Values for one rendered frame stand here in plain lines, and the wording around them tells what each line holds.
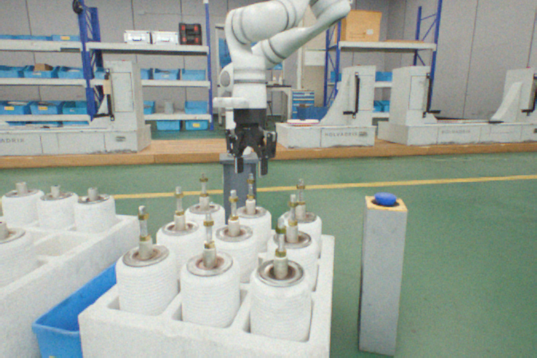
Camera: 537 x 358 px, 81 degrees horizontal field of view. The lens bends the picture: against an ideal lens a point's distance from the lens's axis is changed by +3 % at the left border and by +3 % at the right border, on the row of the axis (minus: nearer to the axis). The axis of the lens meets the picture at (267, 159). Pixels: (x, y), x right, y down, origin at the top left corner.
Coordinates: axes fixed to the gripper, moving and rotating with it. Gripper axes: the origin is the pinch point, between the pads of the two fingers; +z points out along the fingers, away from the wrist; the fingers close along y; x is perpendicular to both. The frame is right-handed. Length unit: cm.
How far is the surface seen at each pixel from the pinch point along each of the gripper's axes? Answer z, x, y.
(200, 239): 12.4, 14.0, 1.6
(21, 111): 5, -104, 533
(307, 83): -47, -556, 306
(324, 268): 17.7, 0.4, -19.6
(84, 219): 14.3, 21.4, 37.4
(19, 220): 17, 30, 58
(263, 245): 17.1, 1.1, -4.6
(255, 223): 11.3, 2.9, -3.7
